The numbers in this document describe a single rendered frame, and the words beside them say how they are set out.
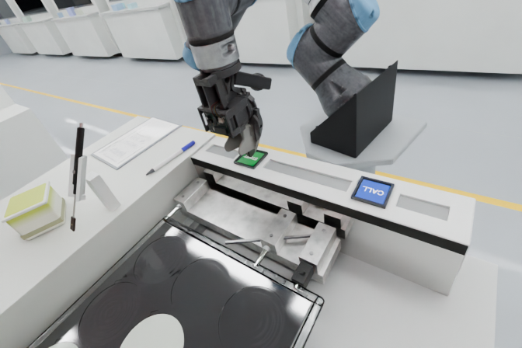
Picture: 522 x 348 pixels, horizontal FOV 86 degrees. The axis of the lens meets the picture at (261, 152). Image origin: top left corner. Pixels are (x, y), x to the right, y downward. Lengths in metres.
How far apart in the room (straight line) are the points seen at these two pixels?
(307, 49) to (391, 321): 0.62
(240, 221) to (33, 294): 0.36
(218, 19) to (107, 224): 0.42
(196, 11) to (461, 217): 0.48
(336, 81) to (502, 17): 2.34
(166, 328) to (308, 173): 0.35
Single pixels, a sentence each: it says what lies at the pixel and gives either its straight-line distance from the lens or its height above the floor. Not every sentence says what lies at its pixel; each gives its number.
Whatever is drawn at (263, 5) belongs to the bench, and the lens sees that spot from 3.61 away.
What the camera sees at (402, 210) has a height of 0.96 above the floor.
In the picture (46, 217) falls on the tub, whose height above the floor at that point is 1.00.
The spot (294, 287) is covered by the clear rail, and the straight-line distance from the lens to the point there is 0.48.
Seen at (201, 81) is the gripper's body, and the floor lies 1.17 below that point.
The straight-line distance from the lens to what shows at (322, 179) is 0.54.
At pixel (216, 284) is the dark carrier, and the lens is 0.52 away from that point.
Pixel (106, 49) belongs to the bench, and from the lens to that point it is 6.93.
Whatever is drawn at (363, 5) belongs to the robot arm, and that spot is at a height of 1.18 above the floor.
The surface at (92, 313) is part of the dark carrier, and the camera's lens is 0.61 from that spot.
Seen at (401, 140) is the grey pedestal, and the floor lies 0.82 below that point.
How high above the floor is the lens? 1.33
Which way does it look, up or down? 36 degrees down
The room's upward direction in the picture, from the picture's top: 14 degrees counter-clockwise
